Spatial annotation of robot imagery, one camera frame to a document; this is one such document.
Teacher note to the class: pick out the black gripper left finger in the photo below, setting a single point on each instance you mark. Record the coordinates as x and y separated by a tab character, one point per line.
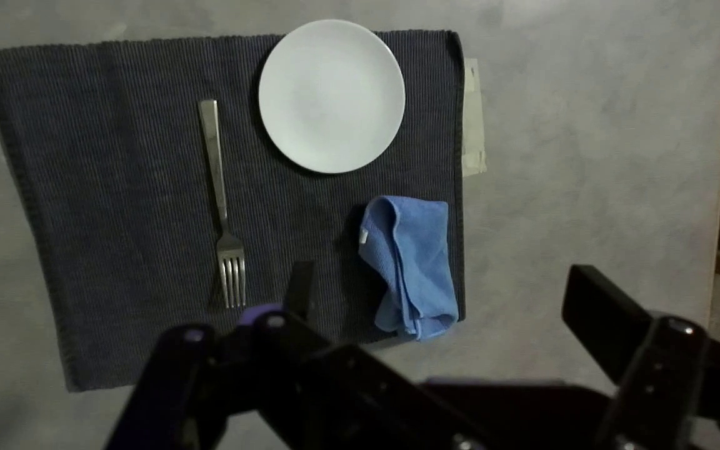
293	391

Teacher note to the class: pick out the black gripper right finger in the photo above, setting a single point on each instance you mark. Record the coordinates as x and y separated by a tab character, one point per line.
650	376

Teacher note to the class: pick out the blue cloth towel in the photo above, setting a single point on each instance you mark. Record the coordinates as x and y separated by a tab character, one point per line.
417	259

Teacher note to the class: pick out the white round plate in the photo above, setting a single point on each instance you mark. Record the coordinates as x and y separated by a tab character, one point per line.
330	96

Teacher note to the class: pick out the silver metal fork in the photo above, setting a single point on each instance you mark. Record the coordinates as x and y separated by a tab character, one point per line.
213	157

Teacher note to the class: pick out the dark fabric placemat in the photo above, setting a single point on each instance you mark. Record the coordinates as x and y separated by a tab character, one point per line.
111	166

